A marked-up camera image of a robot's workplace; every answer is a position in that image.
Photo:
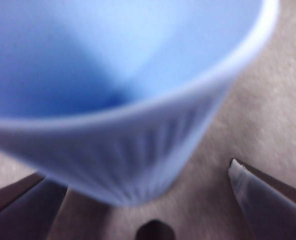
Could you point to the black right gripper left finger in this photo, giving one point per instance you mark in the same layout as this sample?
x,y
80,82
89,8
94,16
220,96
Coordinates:
x,y
17,215

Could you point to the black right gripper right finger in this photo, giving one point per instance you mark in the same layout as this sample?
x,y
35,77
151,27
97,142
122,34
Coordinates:
x,y
275,212

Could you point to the blue ribbed plastic cup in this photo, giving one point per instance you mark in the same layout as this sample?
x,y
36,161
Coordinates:
x,y
100,75

